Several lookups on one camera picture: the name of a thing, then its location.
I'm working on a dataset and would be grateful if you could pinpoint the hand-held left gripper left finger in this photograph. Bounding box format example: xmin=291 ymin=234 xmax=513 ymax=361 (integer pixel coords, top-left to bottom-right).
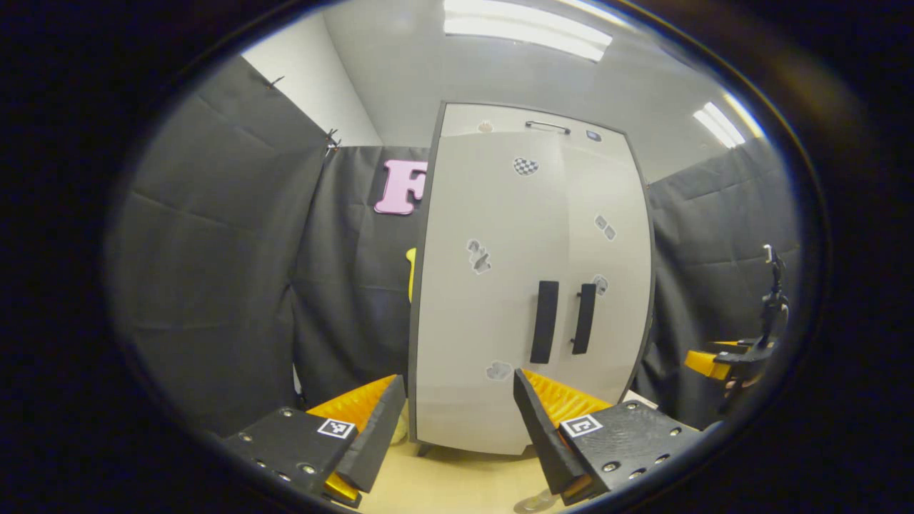
xmin=220 ymin=373 xmax=407 ymax=509

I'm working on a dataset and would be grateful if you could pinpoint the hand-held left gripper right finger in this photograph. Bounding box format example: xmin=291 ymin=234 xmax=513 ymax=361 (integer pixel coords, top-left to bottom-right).
xmin=513 ymin=367 xmax=706 ymax=508

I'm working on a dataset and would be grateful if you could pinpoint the grey cabinet door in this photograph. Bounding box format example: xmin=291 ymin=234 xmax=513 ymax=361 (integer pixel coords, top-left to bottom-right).
xmin=414 ymin=131 xmax=570 ymax=455
xmin=561 ymin=136 xmax=655 ymax=402

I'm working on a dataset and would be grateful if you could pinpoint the grey cabinet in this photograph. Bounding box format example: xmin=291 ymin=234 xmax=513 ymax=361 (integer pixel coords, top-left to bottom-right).
xmin=407 ymin=100 xmax=656 ymax=458

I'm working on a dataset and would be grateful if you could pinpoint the grey cabinet drawer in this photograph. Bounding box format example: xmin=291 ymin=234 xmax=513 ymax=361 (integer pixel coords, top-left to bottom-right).
xmin=440 ymin=103 xmax=631 ymax=145

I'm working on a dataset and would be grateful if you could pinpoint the black backdrop cloth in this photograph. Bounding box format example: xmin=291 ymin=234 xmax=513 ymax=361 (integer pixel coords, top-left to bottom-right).
xmin=106 ymin=56 xmax=804 ymax=438

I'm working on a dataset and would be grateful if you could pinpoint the black door handle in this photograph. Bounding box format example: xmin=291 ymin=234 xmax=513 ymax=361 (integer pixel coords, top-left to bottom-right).
xmin=529 ymin=280 xmax=561 ymax=366
xmin=571 ymin=283 xmax=598 ymax=356

